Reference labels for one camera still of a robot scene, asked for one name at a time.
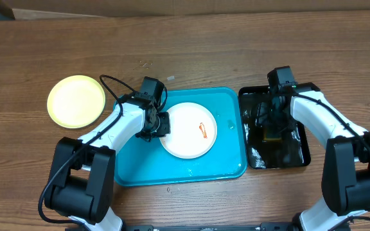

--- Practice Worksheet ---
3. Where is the green yellow sponge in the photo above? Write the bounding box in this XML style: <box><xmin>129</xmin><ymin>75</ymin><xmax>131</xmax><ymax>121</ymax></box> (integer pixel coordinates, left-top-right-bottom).
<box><xmin>263</xmin><ymin>126</ymin><xmax>282</xmax><ymax>142</ymax></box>

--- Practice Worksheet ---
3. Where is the white plate with ketchup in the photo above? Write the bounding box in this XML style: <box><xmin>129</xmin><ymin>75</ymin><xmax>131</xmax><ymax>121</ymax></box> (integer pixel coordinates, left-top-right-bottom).
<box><xmin>160</xmin><ymin>102</ymin><xmax>218</xmax><ymax>159</ymax></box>

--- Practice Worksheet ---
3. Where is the yellow-green plate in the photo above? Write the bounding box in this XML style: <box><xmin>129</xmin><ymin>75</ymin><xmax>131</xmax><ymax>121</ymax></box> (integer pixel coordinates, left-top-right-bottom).
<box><xmin>47</xmin><ymin>75</ymin><xmax>106</xmax><ymax>129</ymax></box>

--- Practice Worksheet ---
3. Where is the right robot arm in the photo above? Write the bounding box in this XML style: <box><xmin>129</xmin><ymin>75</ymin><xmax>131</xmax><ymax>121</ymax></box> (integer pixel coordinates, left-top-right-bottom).
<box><xmin>262</xmin><ymin>82</ymin><xmax>370</xmax><ymax>230</ymax></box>

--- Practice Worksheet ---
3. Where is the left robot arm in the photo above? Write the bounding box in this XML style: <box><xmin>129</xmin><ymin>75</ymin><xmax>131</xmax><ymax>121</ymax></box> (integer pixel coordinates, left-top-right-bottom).
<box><xmin>38</xmin><ymin>92</ymin><xmax>170</xmax><ymax>230</ymax></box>

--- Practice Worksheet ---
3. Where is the black water tray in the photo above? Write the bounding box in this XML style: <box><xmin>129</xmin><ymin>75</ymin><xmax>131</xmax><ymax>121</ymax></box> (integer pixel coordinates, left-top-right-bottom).
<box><xmin>238</xmin><ymin>85</ymin><xmax>311</xmax><ymax>169</ymax></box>

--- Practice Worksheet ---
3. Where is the teal plastic tray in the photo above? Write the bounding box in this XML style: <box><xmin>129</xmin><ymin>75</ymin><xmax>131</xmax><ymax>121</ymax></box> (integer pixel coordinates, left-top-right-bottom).
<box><xmin>114</xmin><ymin>87</ymin><xmax>247</xmax><ymax>187</ymax></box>

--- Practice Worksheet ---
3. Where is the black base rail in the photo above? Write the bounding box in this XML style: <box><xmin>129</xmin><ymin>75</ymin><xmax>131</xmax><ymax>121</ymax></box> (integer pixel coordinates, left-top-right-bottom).
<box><xmin>66</xmin><ymin>221</ymin><xmax>351</xmax><ymax>231</ymax></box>

